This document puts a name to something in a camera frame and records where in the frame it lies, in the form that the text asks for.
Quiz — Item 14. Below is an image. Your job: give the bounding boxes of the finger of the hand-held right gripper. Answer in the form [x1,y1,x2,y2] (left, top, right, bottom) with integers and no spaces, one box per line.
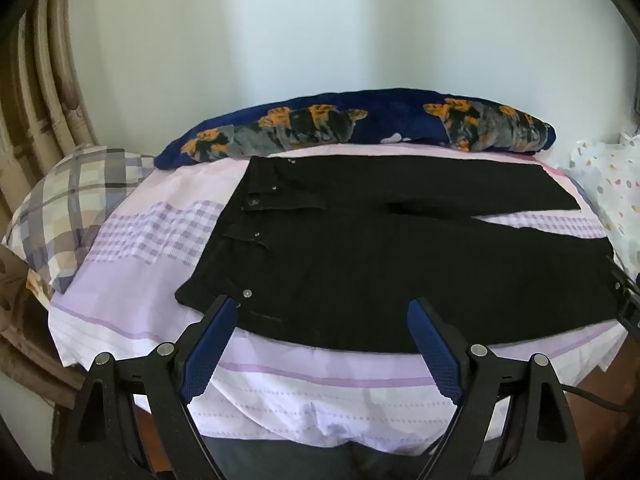
[605,255,640,333]

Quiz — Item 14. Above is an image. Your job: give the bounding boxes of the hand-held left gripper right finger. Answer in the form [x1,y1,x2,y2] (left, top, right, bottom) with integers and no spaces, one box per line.
[406,297,586,480]

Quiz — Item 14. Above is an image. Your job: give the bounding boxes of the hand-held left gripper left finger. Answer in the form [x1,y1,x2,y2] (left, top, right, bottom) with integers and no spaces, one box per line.
[59,295,239,480]

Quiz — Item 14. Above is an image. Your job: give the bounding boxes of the black pants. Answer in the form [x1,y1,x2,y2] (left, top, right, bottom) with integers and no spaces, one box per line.
[174,155,618,353]

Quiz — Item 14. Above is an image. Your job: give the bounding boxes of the pink purple checkered bed sheet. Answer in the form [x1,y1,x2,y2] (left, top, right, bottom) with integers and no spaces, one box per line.
[47,142,631,456]

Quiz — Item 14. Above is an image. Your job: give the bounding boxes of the white dotted pillow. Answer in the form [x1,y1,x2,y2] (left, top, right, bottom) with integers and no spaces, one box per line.
[567,135,640,271]

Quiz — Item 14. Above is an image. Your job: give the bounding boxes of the plaid pillow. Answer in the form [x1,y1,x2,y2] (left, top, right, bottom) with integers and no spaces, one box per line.
[2,144,156,295]

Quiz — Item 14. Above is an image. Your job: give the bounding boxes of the navy blanket with orange print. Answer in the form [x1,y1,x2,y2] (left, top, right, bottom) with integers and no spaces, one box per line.
[154,88,557,170]

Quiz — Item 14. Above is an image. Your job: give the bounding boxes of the black cable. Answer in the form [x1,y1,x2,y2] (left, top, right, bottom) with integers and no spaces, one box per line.
[560,384,640,414]

